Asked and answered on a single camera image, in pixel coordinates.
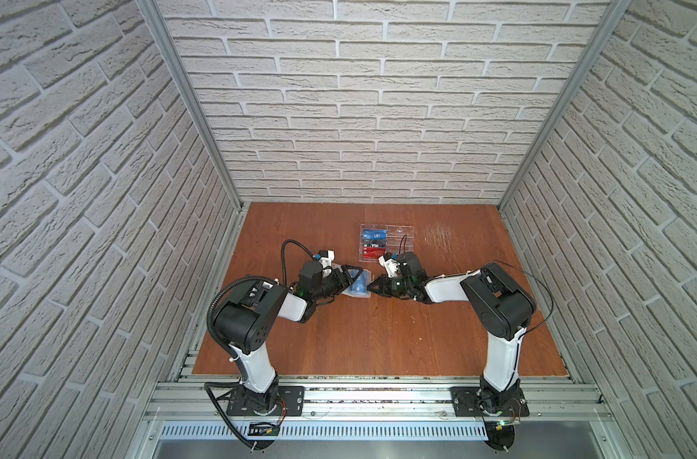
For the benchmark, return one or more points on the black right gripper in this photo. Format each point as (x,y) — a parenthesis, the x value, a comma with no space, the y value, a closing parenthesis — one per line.
(383,281)

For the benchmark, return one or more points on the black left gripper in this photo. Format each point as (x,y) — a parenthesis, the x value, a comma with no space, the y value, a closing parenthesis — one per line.
(337,280)

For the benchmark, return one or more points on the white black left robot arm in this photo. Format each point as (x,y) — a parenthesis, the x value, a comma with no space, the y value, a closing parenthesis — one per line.
(242,315)

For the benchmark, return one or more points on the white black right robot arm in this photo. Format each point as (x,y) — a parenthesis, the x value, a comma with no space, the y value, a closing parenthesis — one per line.
(502,305)

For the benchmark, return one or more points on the red VIP card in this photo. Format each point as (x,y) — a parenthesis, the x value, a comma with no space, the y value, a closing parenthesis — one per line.
(370,252)

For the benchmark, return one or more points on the clear acrylic card organizer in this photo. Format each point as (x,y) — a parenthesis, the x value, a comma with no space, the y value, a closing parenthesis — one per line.
(400,239)

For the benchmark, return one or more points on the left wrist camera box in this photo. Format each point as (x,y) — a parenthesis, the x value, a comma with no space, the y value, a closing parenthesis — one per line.
(315,270)

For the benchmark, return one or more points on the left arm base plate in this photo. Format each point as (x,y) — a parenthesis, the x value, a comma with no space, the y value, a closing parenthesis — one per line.
(245,402)

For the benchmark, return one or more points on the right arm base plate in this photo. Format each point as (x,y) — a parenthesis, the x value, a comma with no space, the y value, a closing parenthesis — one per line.
(489,401)

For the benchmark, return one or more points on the aluminium left frame rail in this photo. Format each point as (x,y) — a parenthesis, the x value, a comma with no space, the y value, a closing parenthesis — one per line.
(162,37)

